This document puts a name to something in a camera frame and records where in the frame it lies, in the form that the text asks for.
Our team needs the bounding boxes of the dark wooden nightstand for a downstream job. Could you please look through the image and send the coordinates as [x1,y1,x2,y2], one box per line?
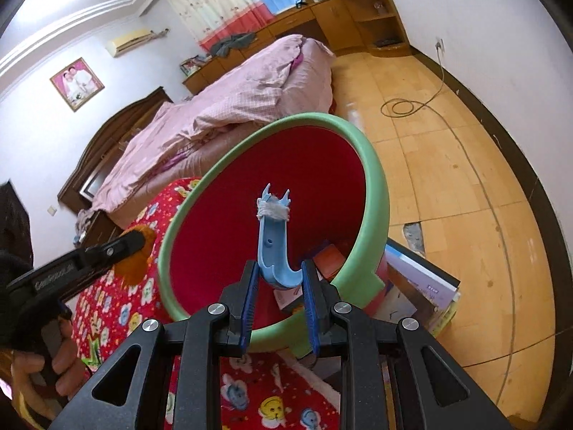
[74,209,122,248]

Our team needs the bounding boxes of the dark wooden headboard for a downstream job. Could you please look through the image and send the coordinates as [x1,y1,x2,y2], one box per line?
[57,86,171,214]

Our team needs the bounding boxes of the orange wrapper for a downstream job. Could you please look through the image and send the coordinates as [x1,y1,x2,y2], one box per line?
[114,224,157,287]

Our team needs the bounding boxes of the pink bed quilt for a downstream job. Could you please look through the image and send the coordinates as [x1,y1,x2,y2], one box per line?
[91,34,335,219]

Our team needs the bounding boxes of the person's left hand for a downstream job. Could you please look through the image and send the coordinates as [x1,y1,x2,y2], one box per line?
[8,316,91,417]

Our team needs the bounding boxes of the wall air conditioner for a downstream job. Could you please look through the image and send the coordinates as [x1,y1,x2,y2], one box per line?
[106,28,170,57]

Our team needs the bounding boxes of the floral red curtain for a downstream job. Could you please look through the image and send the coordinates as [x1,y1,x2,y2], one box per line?
[167,0,274,51]

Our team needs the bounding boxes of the cable on floor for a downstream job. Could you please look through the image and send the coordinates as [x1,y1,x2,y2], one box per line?
[380,40,573,406]

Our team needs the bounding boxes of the long wooden cabinet desk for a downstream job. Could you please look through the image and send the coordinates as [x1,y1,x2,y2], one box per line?
[183,0,411,94]

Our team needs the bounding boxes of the stack of books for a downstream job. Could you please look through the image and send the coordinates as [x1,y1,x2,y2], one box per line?
[371,238,460,338]

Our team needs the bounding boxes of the red smiley flower quilt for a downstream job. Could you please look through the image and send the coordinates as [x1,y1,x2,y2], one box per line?
[71,177,351,430]

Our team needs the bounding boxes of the dark clothes on cabinet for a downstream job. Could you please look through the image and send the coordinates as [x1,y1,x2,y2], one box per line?
[209,32,256,58]

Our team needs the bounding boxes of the white medicine box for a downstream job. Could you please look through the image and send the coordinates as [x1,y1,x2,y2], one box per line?
[273,285,304,314]

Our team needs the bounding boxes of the blue plastic hook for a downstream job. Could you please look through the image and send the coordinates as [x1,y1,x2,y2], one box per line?
[256,185,303,290]

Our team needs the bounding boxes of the green red trash basket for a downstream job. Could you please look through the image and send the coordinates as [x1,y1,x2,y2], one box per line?
[158,113,389,355]

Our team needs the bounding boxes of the framed wedding photo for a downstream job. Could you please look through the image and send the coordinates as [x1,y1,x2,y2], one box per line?
[49,57,105,112]

